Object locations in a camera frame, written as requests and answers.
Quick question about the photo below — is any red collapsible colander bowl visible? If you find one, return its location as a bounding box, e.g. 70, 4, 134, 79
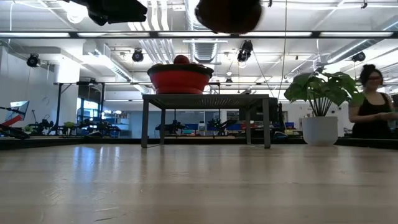
147, 63, 215, 95

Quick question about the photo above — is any red pomegranate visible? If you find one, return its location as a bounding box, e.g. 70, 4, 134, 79
173, 54, 191, 65

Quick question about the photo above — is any dark red bell pepper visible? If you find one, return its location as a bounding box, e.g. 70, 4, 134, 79
194, 0, 264, 34

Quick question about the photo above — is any black ceiling spotlight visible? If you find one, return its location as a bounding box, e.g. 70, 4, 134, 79
131, 48, 145, 63
236, 39, 254, 63
25, 53, 41, 68
352, 51, 367, 63

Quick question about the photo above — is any green plant in white pot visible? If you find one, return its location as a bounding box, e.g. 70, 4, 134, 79
284, 71, 365, 147

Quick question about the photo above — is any black overhead beam with lights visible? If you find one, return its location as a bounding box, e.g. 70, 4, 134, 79
0, 30, 398, 40

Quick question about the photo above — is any person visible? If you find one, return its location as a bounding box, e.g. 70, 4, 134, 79
348, 63, 398, 139

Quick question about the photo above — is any tilted computer monitor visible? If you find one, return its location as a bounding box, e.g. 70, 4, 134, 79
4, 100, 30, 122

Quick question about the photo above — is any black wire rack stand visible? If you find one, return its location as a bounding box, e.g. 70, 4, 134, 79
142, 93, 271, 149

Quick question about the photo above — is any silver ventilation duct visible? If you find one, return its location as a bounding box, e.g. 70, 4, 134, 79
185, 0, 229, 65

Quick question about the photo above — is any black background station frame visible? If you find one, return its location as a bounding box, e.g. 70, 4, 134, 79
53, 81, 106, 135

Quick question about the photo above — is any black aluminium table frame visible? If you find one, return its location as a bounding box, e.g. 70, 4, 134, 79
0, 136, 398, 151

